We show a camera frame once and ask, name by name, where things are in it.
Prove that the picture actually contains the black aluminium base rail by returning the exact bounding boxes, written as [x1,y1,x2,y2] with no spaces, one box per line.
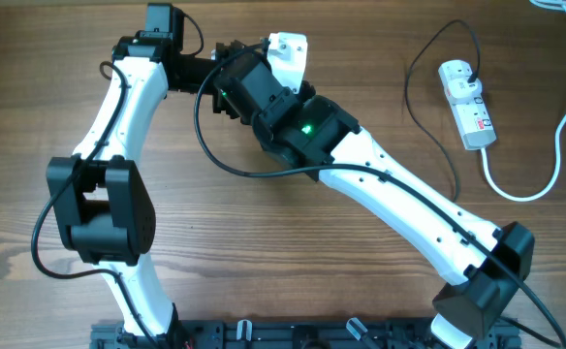
[89,318,522,349]

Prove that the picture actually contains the white power strip cord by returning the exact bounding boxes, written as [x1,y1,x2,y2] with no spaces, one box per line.
[479,4,566,204]

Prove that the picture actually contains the white power strip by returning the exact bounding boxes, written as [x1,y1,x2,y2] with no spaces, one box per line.
[438,60,497,150]

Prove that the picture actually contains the white charger plug adapter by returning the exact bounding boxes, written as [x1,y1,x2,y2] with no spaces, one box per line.
[445,78,483,105]

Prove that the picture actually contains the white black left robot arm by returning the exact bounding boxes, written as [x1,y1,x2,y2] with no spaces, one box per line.
[31,3,213,348]

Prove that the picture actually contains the black USB charger cable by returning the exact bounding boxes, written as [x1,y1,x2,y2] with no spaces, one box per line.
[403,18,482,204]

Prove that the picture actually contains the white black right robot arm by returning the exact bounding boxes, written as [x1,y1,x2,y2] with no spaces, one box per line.
[213,52,534,348]

